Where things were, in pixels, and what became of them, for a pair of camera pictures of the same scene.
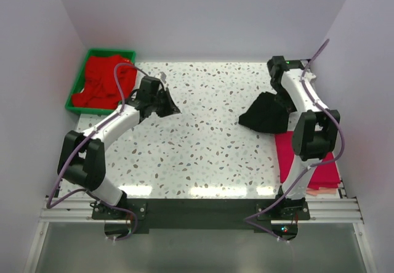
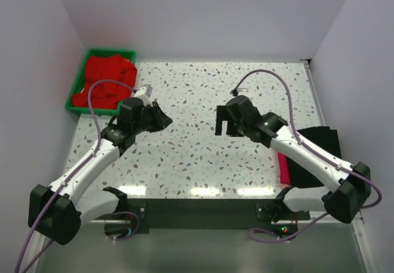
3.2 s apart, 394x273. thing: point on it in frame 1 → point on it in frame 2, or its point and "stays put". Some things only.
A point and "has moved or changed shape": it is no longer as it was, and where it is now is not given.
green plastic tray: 81,81 stays put
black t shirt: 267,113 has moved or changed shape
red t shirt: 101,90 stays put
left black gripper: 164,103 → 154,113
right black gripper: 284,101 → 221,120
